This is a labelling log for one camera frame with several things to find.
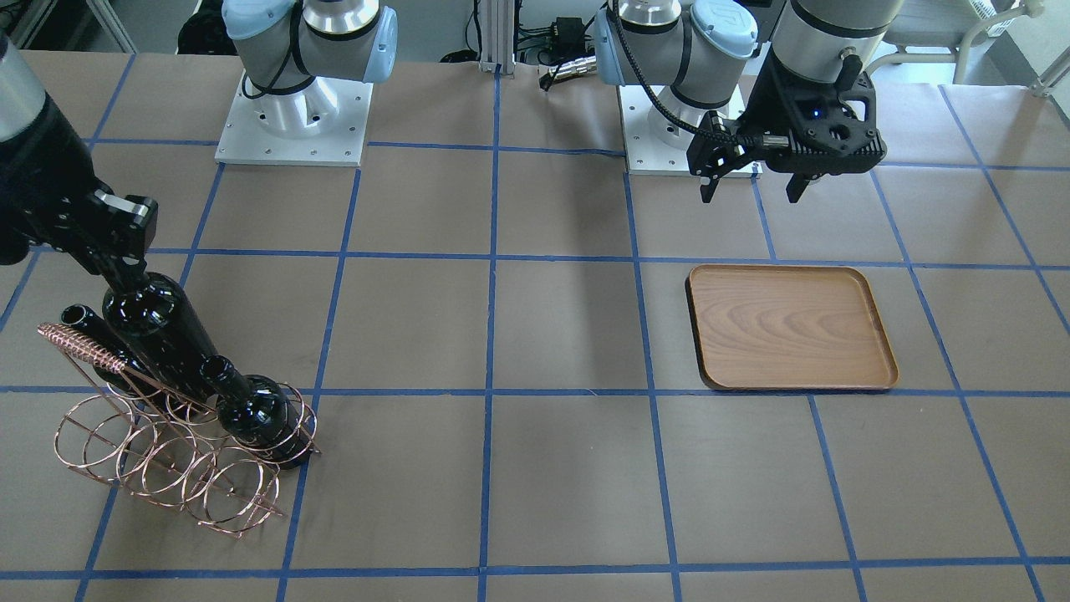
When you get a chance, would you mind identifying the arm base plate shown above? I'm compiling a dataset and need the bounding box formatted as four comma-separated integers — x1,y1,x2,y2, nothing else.
215,79,375,167
617,84,763,177

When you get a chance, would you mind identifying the copper wire bottle basket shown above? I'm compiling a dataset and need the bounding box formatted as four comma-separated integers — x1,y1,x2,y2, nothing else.
39,323,282,538

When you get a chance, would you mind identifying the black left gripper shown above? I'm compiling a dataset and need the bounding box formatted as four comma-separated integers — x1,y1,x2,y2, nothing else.
687,59,887,203

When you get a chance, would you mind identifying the aluminium frame post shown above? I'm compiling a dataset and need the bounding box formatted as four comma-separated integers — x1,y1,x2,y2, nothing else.
475,0,518,79

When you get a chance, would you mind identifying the black power adapter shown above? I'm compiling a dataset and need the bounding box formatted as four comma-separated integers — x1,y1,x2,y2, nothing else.
551,17,586,55

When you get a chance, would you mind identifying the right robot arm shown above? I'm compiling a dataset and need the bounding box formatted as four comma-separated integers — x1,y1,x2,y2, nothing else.
1,37,158,288

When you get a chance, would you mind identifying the black wine bottle far end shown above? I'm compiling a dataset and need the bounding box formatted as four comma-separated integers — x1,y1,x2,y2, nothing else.
60,304,157,397

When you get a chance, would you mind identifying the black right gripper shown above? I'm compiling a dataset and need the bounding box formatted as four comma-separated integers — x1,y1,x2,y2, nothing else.
1,101,158,277

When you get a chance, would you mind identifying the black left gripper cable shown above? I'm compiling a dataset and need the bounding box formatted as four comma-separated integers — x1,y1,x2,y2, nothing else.
609,0,736,143

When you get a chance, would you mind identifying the black wine bottle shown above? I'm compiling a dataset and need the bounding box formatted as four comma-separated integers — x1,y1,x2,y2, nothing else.
103,258,218,416
199,355,314,470

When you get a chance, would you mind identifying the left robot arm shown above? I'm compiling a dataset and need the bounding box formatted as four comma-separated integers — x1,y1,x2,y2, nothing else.
594,1,902,202

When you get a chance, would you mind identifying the wooden tray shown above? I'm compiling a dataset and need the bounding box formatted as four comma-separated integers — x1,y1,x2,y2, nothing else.
685,264,899,391

